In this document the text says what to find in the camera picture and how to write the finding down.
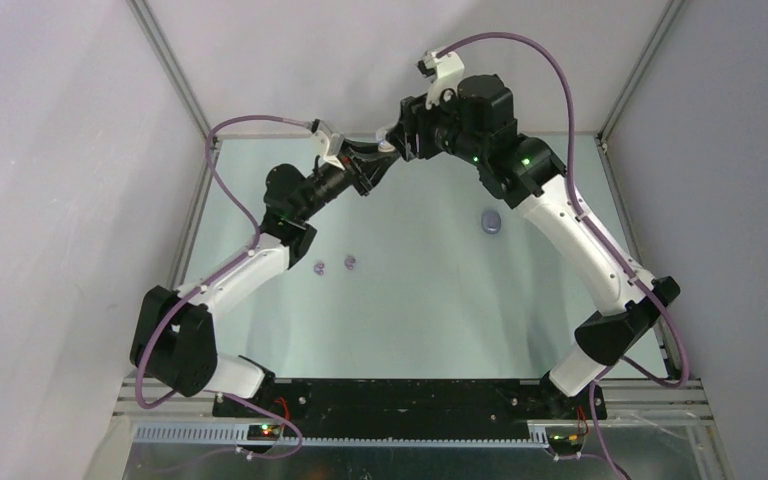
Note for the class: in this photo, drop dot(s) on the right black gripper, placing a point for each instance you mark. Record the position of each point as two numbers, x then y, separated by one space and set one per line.
415 119

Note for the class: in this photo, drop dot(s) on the circuit board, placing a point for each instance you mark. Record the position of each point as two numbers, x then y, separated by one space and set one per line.
264 432
564 441

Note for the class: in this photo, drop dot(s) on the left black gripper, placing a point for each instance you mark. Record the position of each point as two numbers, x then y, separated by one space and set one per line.
368 172

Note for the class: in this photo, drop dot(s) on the white earbud charging case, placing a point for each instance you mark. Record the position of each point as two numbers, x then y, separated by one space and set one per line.
384 139

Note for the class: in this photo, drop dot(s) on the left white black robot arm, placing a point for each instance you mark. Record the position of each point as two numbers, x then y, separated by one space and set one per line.
175 337

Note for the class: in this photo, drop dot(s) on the right circuit board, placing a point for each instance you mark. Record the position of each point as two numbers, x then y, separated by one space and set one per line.
564 441

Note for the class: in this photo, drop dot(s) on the white slotted cable duct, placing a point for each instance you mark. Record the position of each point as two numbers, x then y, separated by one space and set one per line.
229 434

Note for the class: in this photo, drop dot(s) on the left circuit board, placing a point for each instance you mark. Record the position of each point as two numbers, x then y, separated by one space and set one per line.
264 432

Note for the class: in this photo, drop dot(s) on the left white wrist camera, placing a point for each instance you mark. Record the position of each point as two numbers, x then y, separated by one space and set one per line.
329 143

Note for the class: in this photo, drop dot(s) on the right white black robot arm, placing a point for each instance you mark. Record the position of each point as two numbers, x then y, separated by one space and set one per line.
532 180

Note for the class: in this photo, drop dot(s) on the purple charging case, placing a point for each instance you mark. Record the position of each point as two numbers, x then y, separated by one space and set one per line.
491 221

